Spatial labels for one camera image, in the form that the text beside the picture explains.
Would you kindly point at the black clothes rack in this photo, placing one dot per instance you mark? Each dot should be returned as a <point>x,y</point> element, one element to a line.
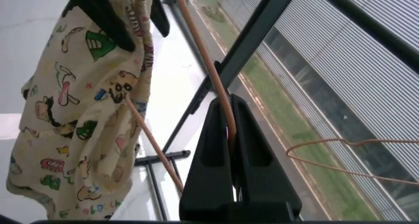
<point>376,27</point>

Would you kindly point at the pink clothes hanger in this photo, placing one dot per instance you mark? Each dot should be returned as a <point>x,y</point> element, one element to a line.
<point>327,166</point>
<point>212,73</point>

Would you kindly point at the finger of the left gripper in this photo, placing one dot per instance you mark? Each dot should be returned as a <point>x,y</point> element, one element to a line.
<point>104,17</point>
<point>160,11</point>

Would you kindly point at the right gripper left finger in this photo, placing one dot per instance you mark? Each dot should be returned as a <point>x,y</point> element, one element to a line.
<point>206,184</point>

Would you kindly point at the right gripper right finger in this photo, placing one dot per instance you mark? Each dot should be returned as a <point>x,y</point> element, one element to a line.
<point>262,181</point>

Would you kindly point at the cream printed garment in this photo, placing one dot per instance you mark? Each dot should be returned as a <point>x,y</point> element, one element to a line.
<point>72,125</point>

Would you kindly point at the window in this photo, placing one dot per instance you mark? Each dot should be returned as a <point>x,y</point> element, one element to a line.
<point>343,86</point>

